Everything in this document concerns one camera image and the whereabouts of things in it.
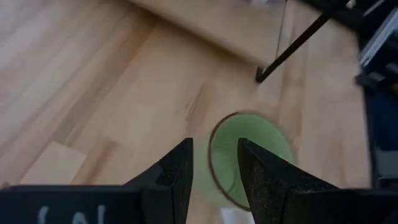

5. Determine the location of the thin black support strut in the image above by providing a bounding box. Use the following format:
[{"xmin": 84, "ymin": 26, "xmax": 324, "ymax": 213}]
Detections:
[{"xmin": 254, "ymin": 12, "xmax": 333, "ymax": 84}]

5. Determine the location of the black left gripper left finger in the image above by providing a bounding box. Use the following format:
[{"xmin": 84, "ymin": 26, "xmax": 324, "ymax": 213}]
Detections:
[{"xmin": 0, "ymin": 138, "xmax": 194, "ymax": 224}]

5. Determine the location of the green mug with white handle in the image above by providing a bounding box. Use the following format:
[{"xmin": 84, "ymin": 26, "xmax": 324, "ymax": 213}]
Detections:
[{"xmin": 194, "ymin": 111, "xmax": 297, "ymax": 224}]

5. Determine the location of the raised light wooden board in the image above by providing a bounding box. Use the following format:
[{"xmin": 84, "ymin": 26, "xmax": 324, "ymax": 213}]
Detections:
[{"xmin": 129, "ymin": 0, "xmax": 290, "ymax": 68}]

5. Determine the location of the thin black cable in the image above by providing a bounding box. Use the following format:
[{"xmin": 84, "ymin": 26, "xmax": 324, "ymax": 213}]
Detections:
[{"xmin": 275, "ymin": 0, "xmax": 289, "ymax": 60}]

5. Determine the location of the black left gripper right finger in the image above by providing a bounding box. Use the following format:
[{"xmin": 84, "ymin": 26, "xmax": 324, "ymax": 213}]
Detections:
[{"xmin": 238, "ymin": 138, "xmax": 398, "ymax": 224}]

